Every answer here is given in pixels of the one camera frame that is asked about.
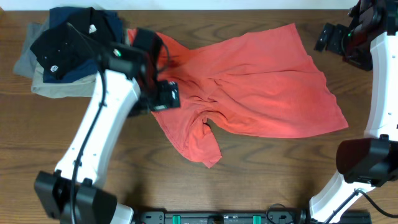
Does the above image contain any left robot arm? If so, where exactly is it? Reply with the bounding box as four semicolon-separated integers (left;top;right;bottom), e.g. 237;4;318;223
34;40;180;223

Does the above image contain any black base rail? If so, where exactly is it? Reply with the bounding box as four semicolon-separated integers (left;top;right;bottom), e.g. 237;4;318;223
133;210;373;224

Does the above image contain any grey folded garment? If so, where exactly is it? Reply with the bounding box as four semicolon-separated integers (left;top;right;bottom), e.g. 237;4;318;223
13;18;49;79

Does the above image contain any red soccer t-shirt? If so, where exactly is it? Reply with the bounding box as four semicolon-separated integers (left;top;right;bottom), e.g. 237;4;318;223
127;23;349;169

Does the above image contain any black folded polo shirt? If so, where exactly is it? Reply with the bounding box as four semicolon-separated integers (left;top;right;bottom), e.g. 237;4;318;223
29;7;116;80

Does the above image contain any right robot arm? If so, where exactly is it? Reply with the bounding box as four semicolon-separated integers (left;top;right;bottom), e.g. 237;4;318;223
293;0;397;223

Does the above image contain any khaki folded garment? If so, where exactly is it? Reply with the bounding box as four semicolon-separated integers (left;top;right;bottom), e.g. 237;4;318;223
30;27;131;100

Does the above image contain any navy folded shirt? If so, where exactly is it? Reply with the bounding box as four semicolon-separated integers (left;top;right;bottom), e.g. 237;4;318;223
42;6;124;84

